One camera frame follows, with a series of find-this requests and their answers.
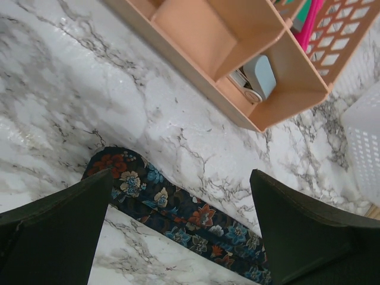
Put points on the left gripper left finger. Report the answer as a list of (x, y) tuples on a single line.
[(53, 240)]

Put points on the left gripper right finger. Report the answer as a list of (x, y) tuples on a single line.
[(310, 242)]

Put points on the navy floral tie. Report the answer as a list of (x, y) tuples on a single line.
[(143, 193)]

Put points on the wooden compartment tray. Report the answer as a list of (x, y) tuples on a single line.
[(373, 212)]

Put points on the white plastic basket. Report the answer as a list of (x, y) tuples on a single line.
[(361, 126)]

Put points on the peach file organizer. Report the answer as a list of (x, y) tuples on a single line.
[(209, 40)]

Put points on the teal eraser block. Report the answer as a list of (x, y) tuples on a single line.
[(303, 13)]

